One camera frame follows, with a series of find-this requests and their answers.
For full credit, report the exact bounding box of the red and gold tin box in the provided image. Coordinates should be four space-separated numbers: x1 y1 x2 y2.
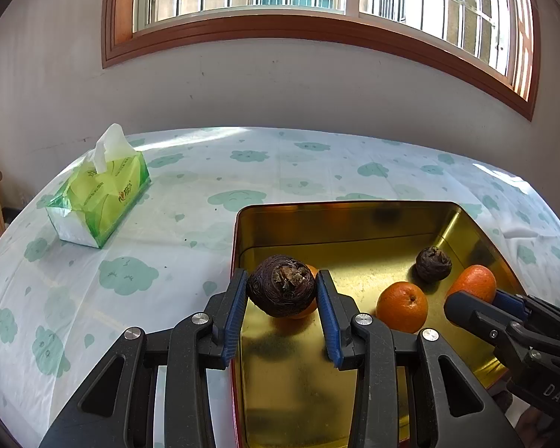
230 200 526 448

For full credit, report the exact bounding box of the dark brown wrinkled fruit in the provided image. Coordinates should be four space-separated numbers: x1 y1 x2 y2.
246 255 319 318
415 247 452 284

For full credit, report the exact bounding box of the green tissue pack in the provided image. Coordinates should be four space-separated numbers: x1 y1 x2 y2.
46 124 151 249

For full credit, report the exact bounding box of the orange mandarin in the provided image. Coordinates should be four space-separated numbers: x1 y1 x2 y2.
376 281 429 334
448 264 498 306

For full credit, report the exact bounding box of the wooden framed barred window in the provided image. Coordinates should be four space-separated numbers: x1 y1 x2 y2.
102 0 542 122

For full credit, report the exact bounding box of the small yellow-orange citrus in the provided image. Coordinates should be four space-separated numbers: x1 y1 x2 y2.
287 264 320 320

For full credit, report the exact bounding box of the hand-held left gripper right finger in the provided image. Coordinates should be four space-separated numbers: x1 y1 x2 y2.
315 269 526 448

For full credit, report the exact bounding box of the white cloud-print tablecloth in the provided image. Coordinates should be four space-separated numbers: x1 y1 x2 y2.
0 126 560 448

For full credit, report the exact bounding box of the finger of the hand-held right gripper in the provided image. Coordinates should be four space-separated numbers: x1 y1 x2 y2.
444 290 537 360
495 289 560 337

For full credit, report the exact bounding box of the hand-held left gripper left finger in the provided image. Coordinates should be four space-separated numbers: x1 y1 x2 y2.
38 268 249 448

